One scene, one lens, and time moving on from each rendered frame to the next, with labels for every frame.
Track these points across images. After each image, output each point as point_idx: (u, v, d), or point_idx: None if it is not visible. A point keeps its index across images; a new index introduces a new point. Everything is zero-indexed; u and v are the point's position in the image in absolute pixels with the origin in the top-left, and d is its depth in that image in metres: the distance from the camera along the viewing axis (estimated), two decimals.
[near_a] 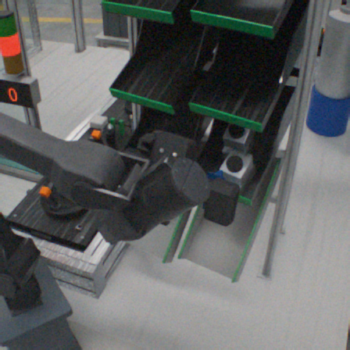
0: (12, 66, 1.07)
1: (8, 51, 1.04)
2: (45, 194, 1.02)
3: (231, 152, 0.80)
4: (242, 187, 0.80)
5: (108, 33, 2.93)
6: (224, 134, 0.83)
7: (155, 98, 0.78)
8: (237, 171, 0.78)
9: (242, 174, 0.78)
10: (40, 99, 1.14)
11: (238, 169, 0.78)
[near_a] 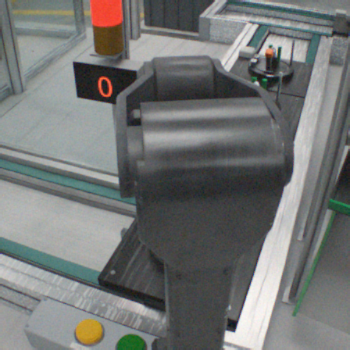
0: (109, 43, 0.71)
1: (105, 18, 0.68)
2: None
3: None
4: None
5: (150, 23, 2.57)
6: None
7: None
8: None
9: None
10: None
11: None
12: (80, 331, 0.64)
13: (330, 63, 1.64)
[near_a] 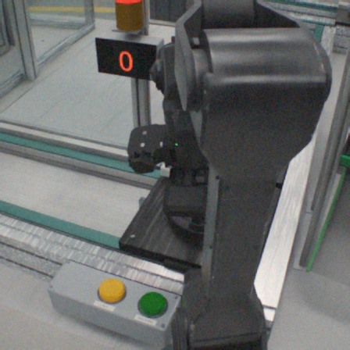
0: (130, 19, 0.75)
1: None
2: None
3: None
4: None
5: (155, 16, 2.61)
6: None
7: None
8: None
9: None
10: None
11: None
12: (104, 290, 0.69)
13: (333, 52, 1.68)
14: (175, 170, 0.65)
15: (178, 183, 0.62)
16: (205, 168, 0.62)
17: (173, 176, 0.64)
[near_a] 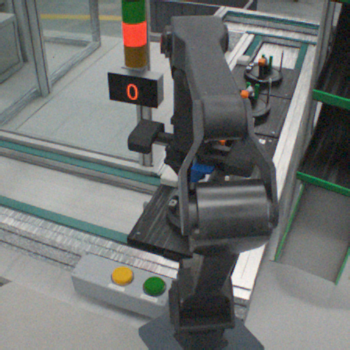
0: (137, 58, 0.94)
1: (134, 41, 0.92)
2: None
3: None
4: None
5: (155, 30, 2.81)
6: None
7: None
8: (202, 178, 0.94)
9: (206, 180, 0.94)
10: (162, 98, 1.02)
11: (203, 176, 0.94)
12: (116, 275, 0.88)
13: None
14: None
15: (165, 133, 0.67)
16: (173, 151, 0.64)
17: None
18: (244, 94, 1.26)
